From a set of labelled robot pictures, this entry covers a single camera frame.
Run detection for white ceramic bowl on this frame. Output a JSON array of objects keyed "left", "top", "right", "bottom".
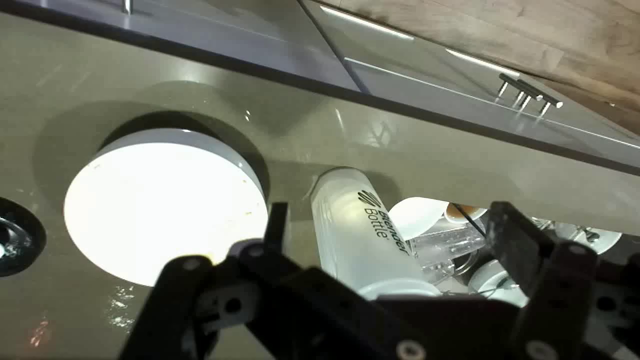
[{"left": 65, "top": 127, "right": 269, "bottom": 286}]

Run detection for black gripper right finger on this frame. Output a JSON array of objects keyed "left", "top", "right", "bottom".
[{"left": 487, "top": 202, "right": 640, "bottom": 360}]

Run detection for white lower kitchen cabinets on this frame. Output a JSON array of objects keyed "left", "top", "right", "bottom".
[{"left": 3, "top": 0, "right": 640, "bottom": 174}]

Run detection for silver cabinet drawer handle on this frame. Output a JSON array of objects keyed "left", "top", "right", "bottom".
[{"left": 494, "top": 73, "right": 565, "bottom": 117}]

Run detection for tall translucent plastic cup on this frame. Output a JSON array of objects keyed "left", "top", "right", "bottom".
[{"left": 311, "top": 168, "right": 440, "bottom": 300}]

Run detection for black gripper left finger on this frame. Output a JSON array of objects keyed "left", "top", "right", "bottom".
[{"left": 118, "top": 202, "right": 429, "bottom": 360}]

